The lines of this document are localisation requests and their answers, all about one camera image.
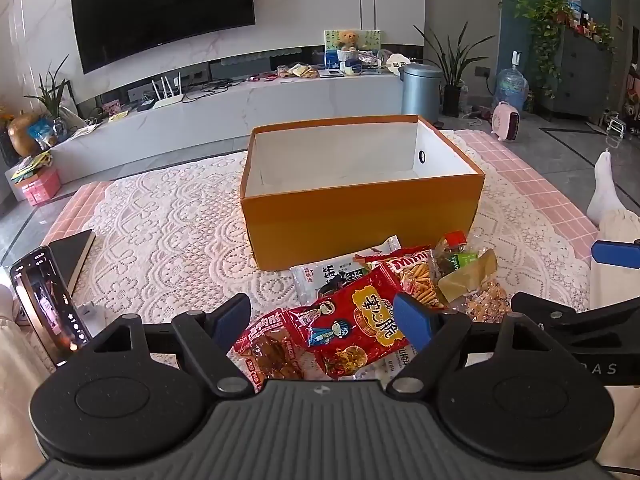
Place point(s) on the pink gift box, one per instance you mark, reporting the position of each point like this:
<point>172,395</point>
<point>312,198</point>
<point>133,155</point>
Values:
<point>40,187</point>

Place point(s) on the white striped snack packet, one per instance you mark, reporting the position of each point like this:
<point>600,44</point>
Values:
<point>310,276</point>

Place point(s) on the potted snake plant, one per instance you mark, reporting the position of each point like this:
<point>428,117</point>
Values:
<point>452,95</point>

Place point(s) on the large red snack bag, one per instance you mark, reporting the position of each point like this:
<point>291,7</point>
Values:
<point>350,332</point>

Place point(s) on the flat screen television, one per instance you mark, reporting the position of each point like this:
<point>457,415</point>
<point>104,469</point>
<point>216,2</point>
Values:
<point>160,10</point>

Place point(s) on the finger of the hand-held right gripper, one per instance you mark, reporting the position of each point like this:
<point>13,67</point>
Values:
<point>590,320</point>
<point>617,251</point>

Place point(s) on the trailing green vine plant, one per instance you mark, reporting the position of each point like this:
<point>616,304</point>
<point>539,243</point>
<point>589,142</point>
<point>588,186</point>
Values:
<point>542,25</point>

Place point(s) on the orange cardboard box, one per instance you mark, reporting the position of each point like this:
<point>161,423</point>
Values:
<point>360,215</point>

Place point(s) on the grey drawer cabinet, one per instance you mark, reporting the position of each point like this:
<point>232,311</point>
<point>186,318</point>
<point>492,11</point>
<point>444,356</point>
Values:
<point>582,75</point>

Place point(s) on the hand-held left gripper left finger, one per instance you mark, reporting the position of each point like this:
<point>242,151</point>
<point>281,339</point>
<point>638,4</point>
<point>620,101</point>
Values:
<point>234,317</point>

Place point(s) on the small white stool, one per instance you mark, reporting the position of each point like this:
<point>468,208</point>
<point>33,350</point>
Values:
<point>616,124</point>

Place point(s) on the white television cabinet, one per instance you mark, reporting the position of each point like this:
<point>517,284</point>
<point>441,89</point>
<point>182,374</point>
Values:
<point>280,105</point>

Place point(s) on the black notebook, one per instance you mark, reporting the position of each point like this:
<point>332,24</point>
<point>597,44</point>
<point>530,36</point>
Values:
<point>72,255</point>

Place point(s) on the white router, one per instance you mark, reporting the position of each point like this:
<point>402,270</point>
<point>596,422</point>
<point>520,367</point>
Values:
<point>167,95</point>

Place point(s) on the gold vase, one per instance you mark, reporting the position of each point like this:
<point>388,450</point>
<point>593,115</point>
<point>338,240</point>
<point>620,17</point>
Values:
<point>22,135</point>

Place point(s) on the pink checked mat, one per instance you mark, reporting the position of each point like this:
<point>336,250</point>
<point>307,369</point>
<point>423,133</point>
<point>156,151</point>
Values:
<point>525,180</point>

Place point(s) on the small red snack packet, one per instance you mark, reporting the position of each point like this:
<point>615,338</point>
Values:
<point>270,355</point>

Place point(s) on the teddy bear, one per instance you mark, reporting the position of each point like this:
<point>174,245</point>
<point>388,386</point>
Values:
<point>348,40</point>

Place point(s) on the smartphone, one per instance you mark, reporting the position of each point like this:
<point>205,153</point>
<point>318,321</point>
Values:
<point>47,305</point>

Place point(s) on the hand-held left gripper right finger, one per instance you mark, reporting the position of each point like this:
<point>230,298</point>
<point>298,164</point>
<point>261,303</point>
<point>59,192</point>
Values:
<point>412,320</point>

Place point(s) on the grey pedal bin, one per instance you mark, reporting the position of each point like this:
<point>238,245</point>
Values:
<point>422,92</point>

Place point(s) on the clear bag of nuts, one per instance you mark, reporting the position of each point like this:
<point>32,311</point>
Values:
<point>487,302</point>
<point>465,280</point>

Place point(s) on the green snack packet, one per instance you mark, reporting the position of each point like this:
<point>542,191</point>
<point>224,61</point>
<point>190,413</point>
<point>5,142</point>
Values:
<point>462,261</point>

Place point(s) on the blue water bottle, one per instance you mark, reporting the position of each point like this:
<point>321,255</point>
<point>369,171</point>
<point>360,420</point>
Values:
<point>511,85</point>

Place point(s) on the pink fan heater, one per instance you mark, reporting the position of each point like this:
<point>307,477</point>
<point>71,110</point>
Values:
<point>506,121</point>

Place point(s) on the green picture board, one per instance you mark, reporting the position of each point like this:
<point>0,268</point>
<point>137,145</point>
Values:
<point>370,40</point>

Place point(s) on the person's right leg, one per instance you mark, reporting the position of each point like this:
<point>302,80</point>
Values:
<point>607,190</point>

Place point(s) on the red biscuit stick packet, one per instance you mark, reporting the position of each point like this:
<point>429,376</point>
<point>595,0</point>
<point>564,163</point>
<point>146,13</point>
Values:
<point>416,275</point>

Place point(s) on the potted grass plant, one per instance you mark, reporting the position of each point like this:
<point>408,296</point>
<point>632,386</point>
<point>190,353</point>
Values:
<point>52,95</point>

